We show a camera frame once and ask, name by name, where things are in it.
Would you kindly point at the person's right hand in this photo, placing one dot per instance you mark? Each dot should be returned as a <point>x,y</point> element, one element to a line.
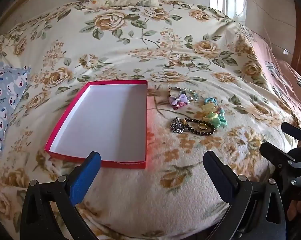
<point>299,210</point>

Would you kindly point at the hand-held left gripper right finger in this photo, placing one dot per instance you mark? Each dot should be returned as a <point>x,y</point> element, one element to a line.
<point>221,177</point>

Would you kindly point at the floral cream blanket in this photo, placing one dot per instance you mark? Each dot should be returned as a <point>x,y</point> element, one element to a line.
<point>140,55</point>

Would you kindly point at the red shallow cardboard box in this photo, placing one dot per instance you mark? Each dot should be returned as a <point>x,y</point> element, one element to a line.
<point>103,120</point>

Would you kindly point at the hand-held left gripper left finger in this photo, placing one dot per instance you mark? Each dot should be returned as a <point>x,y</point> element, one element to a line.
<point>85,175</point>

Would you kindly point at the yellow hair clip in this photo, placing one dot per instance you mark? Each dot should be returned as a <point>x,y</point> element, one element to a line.
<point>207,108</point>

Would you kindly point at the pink hair clip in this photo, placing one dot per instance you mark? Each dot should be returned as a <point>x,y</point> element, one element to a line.
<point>178,107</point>

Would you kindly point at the silver mesh band wristwatch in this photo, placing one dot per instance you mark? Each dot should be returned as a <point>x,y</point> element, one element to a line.
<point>171,90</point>

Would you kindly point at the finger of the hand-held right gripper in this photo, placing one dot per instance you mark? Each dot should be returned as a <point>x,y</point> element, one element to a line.
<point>291,130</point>
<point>273,152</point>

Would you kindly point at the blue bear print pillow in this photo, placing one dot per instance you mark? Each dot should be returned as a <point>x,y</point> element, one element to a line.
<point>3,100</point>

